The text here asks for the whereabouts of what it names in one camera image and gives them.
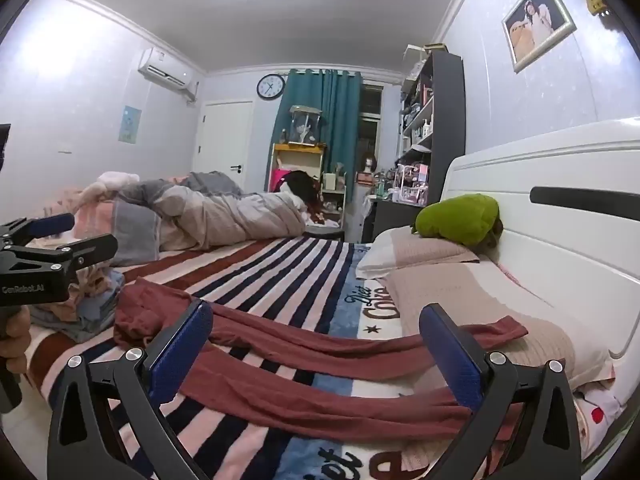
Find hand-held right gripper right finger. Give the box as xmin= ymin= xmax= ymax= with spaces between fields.
xmin=419 ymin=303 xmax=583 ymax=480

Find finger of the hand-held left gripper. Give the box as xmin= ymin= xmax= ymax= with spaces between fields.
xmin=0 ymin=233 xmax=119 ymax=286
xmin=0 ymin=212 xmax=76 ymax=248

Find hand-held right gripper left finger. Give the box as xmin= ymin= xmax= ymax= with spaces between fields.
xmin=46 ymin=299 xmax=215 ymax=480

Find dark red pants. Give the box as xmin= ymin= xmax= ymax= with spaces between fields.
xmin=114 ymin=277 xmax=530 ymax=443

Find person's left hand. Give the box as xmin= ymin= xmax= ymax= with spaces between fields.
xmin=0 ymin=305 xmax=32 ymax=373

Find pile of folded clothes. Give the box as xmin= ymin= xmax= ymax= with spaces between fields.
xmin=30 ymin=260 xmax=126 ymax=343

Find beige ribbed pillow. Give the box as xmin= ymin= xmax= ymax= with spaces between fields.
xmin=385 ymin=260 xmax=616 ymax=391

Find beige and white pillow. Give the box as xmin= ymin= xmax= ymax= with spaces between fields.
xmin=355 ymin=227 xmax=481 ymax=281

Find striped printed blanket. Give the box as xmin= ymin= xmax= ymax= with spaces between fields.
xmin=25 ymin=235 xmax=626 ymax=480

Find beige and grey quilt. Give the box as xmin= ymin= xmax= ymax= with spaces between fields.
xmin=75 ymin=171 xmax=308 ymax=267

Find green plush toy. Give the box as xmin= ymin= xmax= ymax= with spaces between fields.
xmin=411 ymin=193 xmax=503 ymax=251

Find dark desk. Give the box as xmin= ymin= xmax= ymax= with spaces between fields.
xmin=367 ymin=195 xmax=431 ymax=243

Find white floral bedsheet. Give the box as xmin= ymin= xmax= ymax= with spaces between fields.
xmin=572 ymin=377 xmax=628 ymax=441

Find white bed headboard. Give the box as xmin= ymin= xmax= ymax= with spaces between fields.
xmin=440 ymin=117 xmax=640 ymax=361

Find white door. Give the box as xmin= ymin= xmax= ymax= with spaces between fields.
xmin=192 ymin=101 xmax=256 ymax=193

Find white air conditioner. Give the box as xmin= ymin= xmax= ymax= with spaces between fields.
xmin=138 ymin=47 xmax=198 ymax=102

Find dark-haired doll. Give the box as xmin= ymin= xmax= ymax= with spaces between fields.
xmin=279 ymin=170 xmax=322 ymax=211

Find white storage rack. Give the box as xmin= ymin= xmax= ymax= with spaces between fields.
xmin=320 ymin=172 xmax=347 ymax=226

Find yellow shelf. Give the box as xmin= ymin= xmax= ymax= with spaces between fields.
xmin=270 ymin=143 xmax=327 ymax=193

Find dark shelf unit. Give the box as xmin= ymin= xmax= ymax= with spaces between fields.
xmin=397 ymin=44 xmax=467 ymax=206

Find glass display case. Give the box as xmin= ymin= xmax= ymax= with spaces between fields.
xmin=287 ymin=105 xmax=323 ymax=147

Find window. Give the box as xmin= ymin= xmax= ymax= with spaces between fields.
xmin=359 ymin=85 xmax=385 ymax=161

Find teal curtain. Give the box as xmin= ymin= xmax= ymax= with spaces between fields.
xmin=270 ymin=67 xmax=362 ymax=201

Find small blue wall poster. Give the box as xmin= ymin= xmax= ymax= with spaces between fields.
xmin=118 ymin=105 xmax=142 ymax=143

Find round wall clock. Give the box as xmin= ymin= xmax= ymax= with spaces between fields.
xmin=256 ymin=74 xmax=285 ymax=99

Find framed wall picture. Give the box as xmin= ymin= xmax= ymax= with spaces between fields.
xmin=501 ymin=0 xmax=577 ymax=73

